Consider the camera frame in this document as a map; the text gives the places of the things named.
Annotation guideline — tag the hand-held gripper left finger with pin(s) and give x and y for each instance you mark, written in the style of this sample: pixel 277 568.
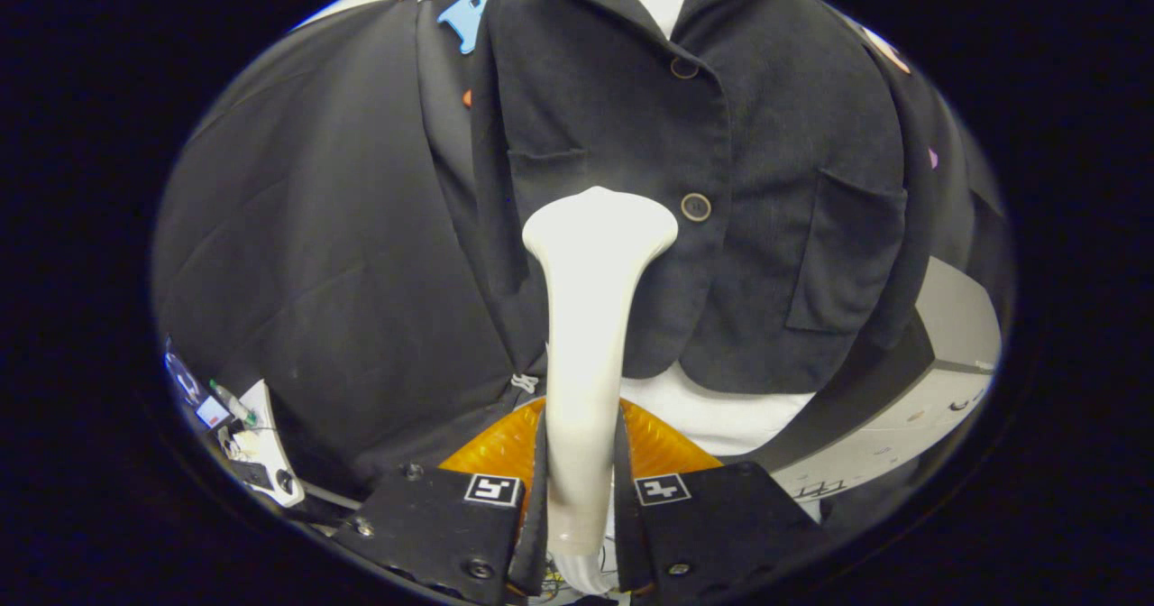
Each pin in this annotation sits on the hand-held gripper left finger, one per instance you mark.
pixel 535 534

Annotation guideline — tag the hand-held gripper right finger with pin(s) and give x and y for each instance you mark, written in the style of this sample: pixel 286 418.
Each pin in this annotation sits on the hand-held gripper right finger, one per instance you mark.
pixel 628 534

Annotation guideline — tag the white garment steamer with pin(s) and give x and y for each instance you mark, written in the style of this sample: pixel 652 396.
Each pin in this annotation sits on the white garment steamer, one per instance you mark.
pixel 590 317

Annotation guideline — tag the black jacket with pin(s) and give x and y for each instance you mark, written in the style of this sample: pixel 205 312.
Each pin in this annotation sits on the black jacket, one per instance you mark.
pixel 793 137

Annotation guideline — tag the white mannequin torso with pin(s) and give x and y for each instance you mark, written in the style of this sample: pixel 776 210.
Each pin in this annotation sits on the white mannequin torso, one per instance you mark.
pixel 721 417

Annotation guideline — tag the white plastic device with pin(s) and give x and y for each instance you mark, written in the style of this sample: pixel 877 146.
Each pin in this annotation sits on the white plastic device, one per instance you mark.
pixel 270 462

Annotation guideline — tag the green and white tube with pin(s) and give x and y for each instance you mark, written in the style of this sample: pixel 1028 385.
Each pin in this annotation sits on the green and white tube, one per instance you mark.
pixel 233 402

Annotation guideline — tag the small white box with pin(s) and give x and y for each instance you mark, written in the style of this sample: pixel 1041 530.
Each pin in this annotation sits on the small white box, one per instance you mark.
pixel 213 412

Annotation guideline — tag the grey cabinet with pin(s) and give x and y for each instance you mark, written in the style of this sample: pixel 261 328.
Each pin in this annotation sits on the grey cabinet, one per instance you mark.
pixel 956 317

